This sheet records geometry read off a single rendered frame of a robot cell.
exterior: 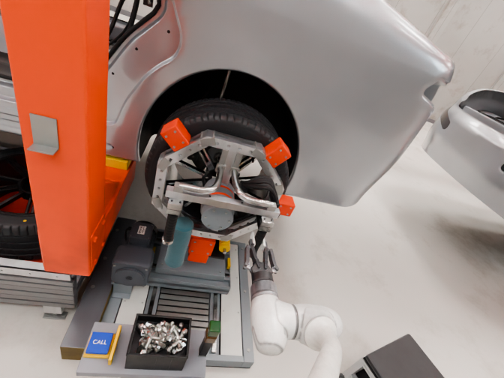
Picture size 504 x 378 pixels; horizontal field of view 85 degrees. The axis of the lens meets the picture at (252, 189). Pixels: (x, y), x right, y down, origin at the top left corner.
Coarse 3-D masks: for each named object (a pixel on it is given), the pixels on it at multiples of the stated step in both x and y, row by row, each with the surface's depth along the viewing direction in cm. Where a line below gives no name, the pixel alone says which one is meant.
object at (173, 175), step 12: (204, 156) 122; (192, 168) 124; (240, 168) 126; (168, 180) 129; (180, 180) 129; (192, 180) 128; (204, 180) 131; (240, 180) 130; (252, 192) 150; (264, 192) 138; (192, 204) 145; (192, 216) 139; (240, 216) 142
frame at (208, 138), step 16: (192, 144) 105; (208, 144) 105; (224, 144) 106; (240, 144) 107; (256, 144) 111; (160, 160) 108; (176, 160) 109; (160, 176) 113; (272, 176) 118; (160, 192) 117; (160, 208) 123; (240, 224) 138; (256, 224) 133; (224, 240) 138
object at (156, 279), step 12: (156, 240) 176; (156, 252) 172; (228, 252) 188; (156, 264) 162; (228, 264) 179; (156, 276) 160; (168, 276) 162; (180, 276) 165; (228, 276) 172; (180, 288) 164; (192, 288) 164; (204, 288) 165; (216, 288) 166; (228, 288) 167
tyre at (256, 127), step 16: (176, 112) 123; (192, 112) 114; (208, 112) 111; (224, 112) 112; (240, 112) 116; (256, 112) 127; (160, 128) 125; (192, 128) 110; (208, 128) 110; (224, 128) 111; (240, 128) 111; (256, 128) 113; (272, 128) 130; (160, 144) 113; (288, 176) 129
